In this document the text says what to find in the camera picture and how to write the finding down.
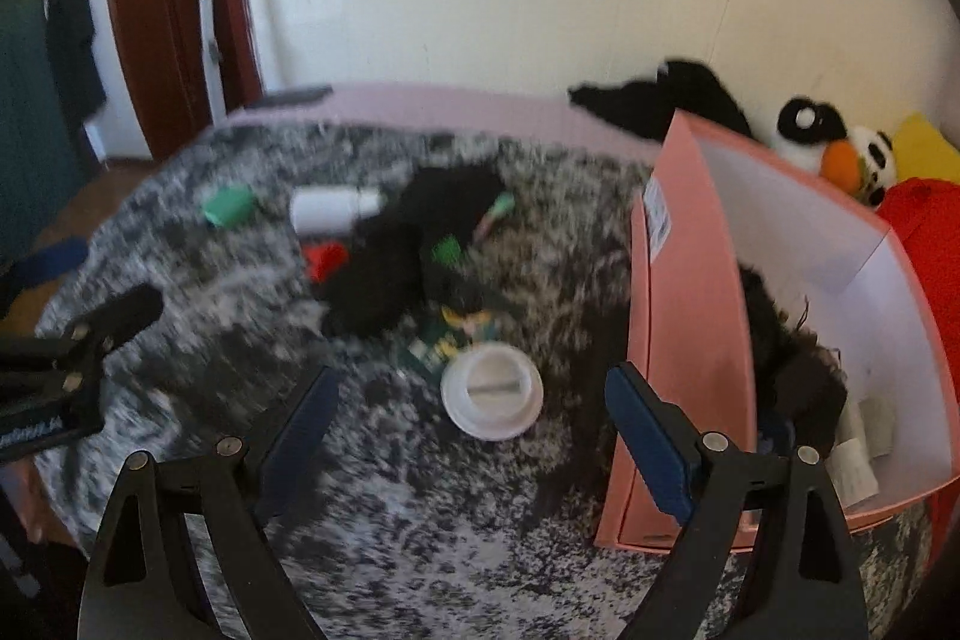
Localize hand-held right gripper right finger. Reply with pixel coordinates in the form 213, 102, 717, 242
604, 361, 871, 640

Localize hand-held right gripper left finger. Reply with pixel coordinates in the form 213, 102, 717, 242
77, 364, 342, 640

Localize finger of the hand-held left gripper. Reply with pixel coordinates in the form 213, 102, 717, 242
0, 284, 164, 386
0, 235, 89, 296

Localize pink cardboard box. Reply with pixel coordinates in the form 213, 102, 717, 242
595, 111, 960, 552

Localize black wig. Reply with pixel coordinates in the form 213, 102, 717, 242
739, 269, 850, 457

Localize white round lid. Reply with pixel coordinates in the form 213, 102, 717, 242
440, 344, 545, 441

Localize mottled grey desktop blanket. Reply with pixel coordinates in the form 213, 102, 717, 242
34, 119, 938, 640

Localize dark green panel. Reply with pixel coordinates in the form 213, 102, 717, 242
0, 0, 91, 266

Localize green plastic cap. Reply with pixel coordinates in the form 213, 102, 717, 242
201, 188, 256, 229

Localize green printed card packet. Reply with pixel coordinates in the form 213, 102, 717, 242
401, 302, 503, 378

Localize red plastic cap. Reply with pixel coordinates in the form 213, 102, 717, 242
302, 240, 352, 283

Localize white small packet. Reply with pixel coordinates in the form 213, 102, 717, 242
859, 396, 897, 459
831, 441, 880, 507

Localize black gloves with green tags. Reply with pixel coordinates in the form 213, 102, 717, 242
322, 164, 518, 337

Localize dark hanging garment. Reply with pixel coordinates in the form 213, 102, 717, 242
45, 0, 110, 124

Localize white plastic bottle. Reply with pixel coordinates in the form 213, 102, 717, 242
289, 186, 387, 234

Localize black white plush toy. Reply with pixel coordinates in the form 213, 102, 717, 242
776, 96, 848, 172

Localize orange plush fruit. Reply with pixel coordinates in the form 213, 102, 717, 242
819, 136, 871, 191

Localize red backpack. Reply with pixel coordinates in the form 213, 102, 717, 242
876, 176, 960, 341

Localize black cloth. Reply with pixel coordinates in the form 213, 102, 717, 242
568, 57, 755, 142

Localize pink bedsheet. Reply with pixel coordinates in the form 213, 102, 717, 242
217, 81, 668, 169

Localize small panda plush toy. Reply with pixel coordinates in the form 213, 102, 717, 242
847, 126, 897, 206

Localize yellow pillow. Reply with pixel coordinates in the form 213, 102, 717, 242
889, 113, 953, 184

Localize brown wooden door frame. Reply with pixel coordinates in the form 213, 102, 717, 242
101, 0, 263, 161

